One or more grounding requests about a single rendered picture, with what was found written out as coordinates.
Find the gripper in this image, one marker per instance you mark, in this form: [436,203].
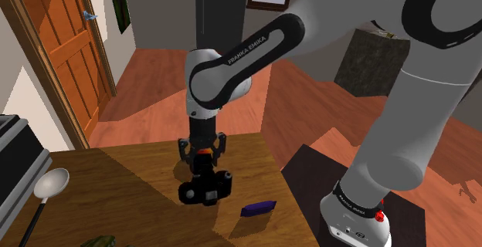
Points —
[202,131]

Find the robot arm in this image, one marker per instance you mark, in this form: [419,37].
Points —
[414,99]

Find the purple bar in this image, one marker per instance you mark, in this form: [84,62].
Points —
[258,208]

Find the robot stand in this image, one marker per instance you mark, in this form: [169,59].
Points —
[312,178]

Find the black tall cabinet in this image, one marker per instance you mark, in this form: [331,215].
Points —
[220,13]

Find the green object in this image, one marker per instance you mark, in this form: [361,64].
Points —
[98,241]

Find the orange wooden door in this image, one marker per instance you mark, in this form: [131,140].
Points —
[64,50]

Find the black and grey appliance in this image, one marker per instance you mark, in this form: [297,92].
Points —
[15,159]

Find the dark stone block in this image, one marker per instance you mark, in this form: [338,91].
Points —
[371,65]

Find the black camera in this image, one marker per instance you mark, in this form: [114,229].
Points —
[205,186]

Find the dark wall picture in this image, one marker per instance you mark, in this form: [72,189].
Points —
[118,1]

